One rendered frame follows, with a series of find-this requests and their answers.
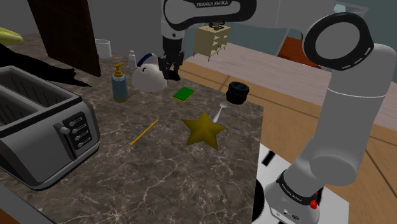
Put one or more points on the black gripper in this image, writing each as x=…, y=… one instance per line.
x=172, y=48

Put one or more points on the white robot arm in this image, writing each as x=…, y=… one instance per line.
x=347, y=124

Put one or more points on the green and yellow sponge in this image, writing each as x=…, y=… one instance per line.
x=183, y=93

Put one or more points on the white salt shaker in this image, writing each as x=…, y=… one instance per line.
x=132, y=60

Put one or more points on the beige shelf cabinet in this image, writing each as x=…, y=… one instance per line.
x=211, y=40

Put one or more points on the blue soap dispenser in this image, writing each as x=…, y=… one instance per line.
x=119, y=88

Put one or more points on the silver spoon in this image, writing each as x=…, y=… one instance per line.
x=218, y=114

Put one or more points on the white cup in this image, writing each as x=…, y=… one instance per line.
x=103, y=49

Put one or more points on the yellow pencil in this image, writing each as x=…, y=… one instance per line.
x=143, y=133

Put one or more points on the yellow star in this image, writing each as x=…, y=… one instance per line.
x=203, y=131

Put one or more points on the black jar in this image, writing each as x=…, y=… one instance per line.
x=237, y=93

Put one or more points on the dark brown wooden board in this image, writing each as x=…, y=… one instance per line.
x=71, y=34

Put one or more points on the black irregular object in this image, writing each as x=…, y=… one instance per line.
x=34, y=66

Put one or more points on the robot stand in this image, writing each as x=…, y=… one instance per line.
x=266, y=173

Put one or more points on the silver and black toaster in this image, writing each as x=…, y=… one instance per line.
x=37, y=136

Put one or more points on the yellow green curved object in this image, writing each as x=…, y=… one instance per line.
x=9, y=36

